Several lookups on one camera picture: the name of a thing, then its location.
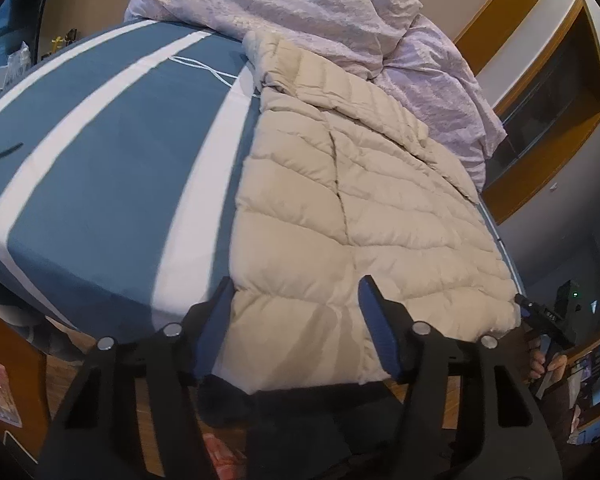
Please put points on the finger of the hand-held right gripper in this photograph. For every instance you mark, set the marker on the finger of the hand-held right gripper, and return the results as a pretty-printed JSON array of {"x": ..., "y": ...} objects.
[{"x": 522, "y": 303}]

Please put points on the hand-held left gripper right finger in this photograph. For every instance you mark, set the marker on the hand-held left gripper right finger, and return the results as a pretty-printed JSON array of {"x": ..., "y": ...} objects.
[{"x": 380, "y": 332}]

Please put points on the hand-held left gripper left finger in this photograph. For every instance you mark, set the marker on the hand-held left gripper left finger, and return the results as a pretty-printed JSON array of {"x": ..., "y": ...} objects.
[{"x": 215, "y": 332}]

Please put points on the beige puffer jacket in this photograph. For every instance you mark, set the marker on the beige puffer jacket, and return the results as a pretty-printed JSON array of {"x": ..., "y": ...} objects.
[{"x": 355, "y": 200}]

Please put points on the person's right hand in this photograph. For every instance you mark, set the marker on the person's right hand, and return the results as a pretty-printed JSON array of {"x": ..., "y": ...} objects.
[{"x": 555, "y": 364}]

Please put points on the wooden shelf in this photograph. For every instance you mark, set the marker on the wooden shelf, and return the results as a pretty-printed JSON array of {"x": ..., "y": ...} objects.
[{"x": 597, "y": 355}]

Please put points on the pink printed packet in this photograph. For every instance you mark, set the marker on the pink printed packet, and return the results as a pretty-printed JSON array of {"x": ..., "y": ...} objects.
[{"x": 225, "y": 457}]

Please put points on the blue white striped bed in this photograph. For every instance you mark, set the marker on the blue white striped bed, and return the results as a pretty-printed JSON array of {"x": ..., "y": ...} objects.
[{"x": 105, "y": 160}]

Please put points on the red printed packet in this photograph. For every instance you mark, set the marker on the red printed packet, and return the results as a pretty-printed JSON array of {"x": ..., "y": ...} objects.
[{"x": 0, "y": 390}]

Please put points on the thin black strip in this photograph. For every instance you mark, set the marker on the thin black strip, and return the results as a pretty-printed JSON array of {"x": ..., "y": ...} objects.
[{"x": 2, "y": 156}]

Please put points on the cluttered desk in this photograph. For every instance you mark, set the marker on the cluttered desk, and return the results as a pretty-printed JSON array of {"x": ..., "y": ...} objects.
[{"x": 10, "y": 67}]

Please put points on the lavender floral quilt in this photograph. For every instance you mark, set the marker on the lavender floral quilt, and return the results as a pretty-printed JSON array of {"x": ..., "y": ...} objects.
[{"x": 300, "y": 5}]

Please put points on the wooden framed wall recess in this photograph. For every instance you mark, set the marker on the wooden framed wall recess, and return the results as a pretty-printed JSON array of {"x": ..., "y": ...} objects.
[{"x": 555, "y": 90}]

